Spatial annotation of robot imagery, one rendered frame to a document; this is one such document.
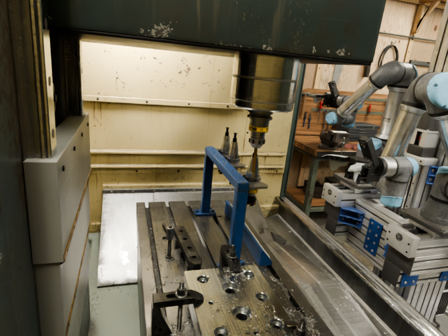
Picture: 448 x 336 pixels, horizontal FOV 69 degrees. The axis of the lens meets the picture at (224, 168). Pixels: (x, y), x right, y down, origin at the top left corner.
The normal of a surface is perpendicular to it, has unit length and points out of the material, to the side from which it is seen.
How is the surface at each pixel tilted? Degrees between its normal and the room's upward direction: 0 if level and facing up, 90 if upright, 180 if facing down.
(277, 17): 90
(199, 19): 90
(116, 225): 25
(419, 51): 90
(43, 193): 90
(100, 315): 0
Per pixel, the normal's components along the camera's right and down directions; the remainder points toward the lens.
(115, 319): 0.09, -0.95
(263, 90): -0.08, 0.29
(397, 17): 0.30, 0.31
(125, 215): 0.19, -0.74
